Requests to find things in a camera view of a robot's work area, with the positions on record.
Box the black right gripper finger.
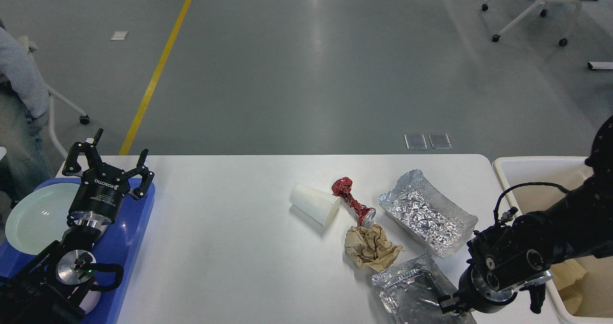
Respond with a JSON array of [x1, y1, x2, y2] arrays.
[[437, 295, 463, 316]]

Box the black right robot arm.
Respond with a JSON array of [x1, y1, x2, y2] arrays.
[[438, 118, 613, 316]]

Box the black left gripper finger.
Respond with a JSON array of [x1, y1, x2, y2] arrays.
[[62, 128, 105, 179], [114, 149, 155, 201]]

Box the pink mug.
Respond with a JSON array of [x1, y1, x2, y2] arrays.
[[79, 290, 101, 314]]

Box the brown paper bag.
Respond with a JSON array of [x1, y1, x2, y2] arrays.
[[550, 259, 588, 291]]

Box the aluminium foil sheet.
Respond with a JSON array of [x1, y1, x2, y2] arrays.
[[379, 169, 478, 258]]

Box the crumpled brown paper ball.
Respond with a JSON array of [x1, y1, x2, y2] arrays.
[[344, 224, 404, 272]]

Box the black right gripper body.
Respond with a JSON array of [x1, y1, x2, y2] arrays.
[[455, 265, 517, 313]]

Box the aluminium foil tray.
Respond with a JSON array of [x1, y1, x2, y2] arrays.
[[371, 253, 476, 324]]

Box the white paper cup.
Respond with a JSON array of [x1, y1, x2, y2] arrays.
[[290, 184, 341, 226]]

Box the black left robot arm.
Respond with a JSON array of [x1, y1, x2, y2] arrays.
[[1, 129, 155, 324]]

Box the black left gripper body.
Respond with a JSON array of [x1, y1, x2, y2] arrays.
[[68, 173, 131, 226]]

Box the white floor bar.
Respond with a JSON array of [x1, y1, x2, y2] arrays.
[[587, 61, 613, 71]]

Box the mint green plate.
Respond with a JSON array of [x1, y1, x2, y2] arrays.
[[6, 182, 79, 256]]

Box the beige plastic bin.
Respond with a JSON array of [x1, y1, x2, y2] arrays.
[[493, 156, 613, 324]]

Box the white chair left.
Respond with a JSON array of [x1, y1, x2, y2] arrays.
[[17, 35, 91, 159]]

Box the seated person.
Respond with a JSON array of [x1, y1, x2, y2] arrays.
[[0, 24, 54, 208]]

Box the crushed red can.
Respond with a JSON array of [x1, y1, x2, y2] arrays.
[[331, 177, 376, 228]]

